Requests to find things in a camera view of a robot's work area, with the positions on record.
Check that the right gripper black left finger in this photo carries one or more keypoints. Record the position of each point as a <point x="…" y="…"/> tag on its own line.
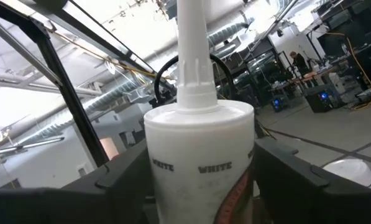
<point x="117" y="199"/>

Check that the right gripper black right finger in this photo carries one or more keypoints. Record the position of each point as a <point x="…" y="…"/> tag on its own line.
<point x="297" y="199"/>

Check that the Lysol wipes canister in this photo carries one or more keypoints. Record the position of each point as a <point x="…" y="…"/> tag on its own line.
<point x="353" y="171"/>

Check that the white orange-label sealant cartridge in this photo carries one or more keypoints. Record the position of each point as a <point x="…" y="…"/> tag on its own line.
<point x="197" y="140"/>

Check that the black computer blue light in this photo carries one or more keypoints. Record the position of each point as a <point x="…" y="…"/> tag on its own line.
<point x="318" y="102"/>
<point x="278" y="104"/>

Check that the wooden workbench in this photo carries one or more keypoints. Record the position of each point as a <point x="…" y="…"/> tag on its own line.
<point x="312" y="75"/>

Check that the person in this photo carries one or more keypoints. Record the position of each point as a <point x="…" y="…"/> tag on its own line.
<point x="300" y="63"/>

